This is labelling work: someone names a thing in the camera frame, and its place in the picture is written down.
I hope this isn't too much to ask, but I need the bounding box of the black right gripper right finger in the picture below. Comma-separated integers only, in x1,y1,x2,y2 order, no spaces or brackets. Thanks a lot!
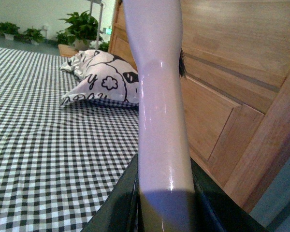
190,159,267,232

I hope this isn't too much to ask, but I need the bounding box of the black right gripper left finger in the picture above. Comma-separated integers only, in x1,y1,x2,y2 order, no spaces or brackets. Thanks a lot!
82,154,139,232

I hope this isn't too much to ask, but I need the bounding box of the white hand brush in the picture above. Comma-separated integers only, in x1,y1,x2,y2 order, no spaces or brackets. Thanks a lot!
123,0,197,232

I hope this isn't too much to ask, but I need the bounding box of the black white checkered bedsheet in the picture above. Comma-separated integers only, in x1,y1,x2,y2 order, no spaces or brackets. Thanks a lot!
0,47,138,232

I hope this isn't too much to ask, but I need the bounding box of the cartoon printed white pillow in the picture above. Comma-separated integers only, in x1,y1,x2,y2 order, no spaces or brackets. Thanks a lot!
60,49,139,107

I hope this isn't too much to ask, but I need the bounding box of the potted green plant large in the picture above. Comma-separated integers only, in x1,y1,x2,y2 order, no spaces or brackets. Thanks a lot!
56,11,104,51

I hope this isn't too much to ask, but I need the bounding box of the white floor lamp stand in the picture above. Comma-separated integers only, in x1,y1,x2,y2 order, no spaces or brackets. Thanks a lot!
89,0,104,50

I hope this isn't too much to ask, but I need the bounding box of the potted green plant middle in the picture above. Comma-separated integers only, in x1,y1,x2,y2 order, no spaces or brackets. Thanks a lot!
24,27,45,45

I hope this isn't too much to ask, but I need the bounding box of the potted green plant far left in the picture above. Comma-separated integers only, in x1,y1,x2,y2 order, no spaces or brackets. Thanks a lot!
0,22,20,41

